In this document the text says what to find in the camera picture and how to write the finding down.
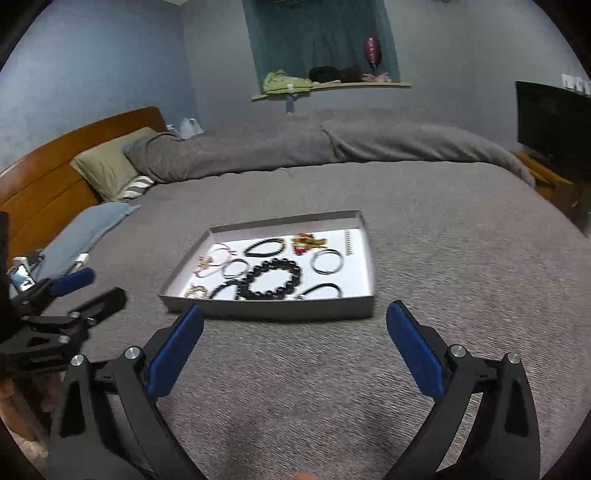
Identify silver bangle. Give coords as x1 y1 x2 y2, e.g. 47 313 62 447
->
310 249 345 277

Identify black cord bracelet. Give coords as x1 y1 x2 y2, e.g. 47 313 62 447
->
295 282 342 301

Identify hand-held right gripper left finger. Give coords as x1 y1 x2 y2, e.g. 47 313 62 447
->
47 303 207 480

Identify wooden television stand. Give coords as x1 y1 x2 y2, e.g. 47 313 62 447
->
510 151 591 227

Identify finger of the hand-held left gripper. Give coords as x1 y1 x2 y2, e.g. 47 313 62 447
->
27 287 127 345
11 267 97 315

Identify red glittery vase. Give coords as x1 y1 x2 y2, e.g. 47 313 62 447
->
364 36 382 75

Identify large black bead bracelet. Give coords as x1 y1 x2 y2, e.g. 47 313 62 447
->
240 259 302 301

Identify silver ring bracelet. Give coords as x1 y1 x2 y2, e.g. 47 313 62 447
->
221 258 250 278

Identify gold and red jewelry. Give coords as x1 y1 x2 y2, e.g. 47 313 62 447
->
291 233 328 256

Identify blue curtain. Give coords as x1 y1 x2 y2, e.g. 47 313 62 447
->
244 0 402 93

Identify white cord bracelet gold charm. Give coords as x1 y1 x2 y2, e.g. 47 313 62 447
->
194 244 238 278

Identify grey duvet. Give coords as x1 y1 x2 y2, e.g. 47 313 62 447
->
122 108 536 188

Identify wooden headboard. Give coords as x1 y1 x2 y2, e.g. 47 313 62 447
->
0 107 167 259

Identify green cloth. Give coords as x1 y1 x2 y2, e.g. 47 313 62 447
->
262 70 315 95

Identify black television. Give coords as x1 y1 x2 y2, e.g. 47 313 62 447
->
515 80 591 172

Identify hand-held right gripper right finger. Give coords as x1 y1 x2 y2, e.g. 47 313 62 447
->
382 300 542 480

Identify grey shallow cardboard tray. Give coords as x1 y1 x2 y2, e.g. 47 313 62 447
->
158 210 376 321

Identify olive pillow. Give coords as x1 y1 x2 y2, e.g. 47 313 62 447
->
70 127 160 202

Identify small black bead bracelet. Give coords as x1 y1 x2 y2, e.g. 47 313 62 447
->
208 281 245 301
244 238 286 258

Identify white plastic bag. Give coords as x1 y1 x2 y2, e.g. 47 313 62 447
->
178 118 204 140

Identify blue-grey pillow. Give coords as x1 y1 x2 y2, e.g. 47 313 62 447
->
34 202 141 282

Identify wooden windowsill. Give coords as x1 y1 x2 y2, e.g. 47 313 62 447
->
252 82 411 101

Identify striped pillow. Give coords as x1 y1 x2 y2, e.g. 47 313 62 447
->
117 174 155 201

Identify white wall sockets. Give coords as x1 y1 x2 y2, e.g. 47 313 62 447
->
561 73 591 95

